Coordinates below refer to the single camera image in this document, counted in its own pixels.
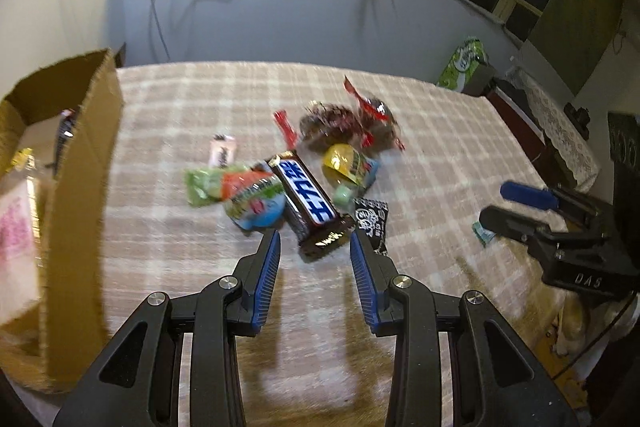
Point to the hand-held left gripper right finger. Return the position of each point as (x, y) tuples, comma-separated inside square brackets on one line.
[(364, 277)]

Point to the small green packet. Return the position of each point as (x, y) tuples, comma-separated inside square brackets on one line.
[(482, 235)]

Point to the cream cloth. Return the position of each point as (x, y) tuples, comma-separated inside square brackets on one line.
[(570, 322)]

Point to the yellow jelly cup packet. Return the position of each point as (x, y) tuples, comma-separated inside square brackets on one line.
[(345, 162)]

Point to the green orange candy packet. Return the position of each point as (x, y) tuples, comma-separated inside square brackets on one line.
[(225, 187)]

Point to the cardboard box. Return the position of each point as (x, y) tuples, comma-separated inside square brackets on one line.
[(80, 207)]

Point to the white lace cloth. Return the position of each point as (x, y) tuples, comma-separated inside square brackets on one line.
[(555, 122)]

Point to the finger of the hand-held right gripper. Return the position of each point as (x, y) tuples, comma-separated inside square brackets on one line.
[(505, 221), (525, 194)]

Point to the green printed bag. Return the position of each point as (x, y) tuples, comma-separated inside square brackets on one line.
[(462, 64)]

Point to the black white patterned packet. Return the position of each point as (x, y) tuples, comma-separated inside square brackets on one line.
[(372, 219)]

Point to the person's right forearm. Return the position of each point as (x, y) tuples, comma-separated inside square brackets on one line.
[(620, 387)]

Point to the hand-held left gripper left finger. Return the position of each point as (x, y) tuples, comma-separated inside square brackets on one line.
[(265, 277)]

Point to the red brown cake packet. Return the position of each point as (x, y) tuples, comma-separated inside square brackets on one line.
[(325, 127), (375, 117)]

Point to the small black object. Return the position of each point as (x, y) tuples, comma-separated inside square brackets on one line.
[(577, 117)]

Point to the brown chocolate bar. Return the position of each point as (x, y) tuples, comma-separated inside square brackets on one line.
[(65, 132), (305, 197)]

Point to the clear white snack bag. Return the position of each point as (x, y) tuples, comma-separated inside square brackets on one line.
[(17, 232)]

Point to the small pink white packet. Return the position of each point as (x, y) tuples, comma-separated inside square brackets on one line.
[(221, 152)]

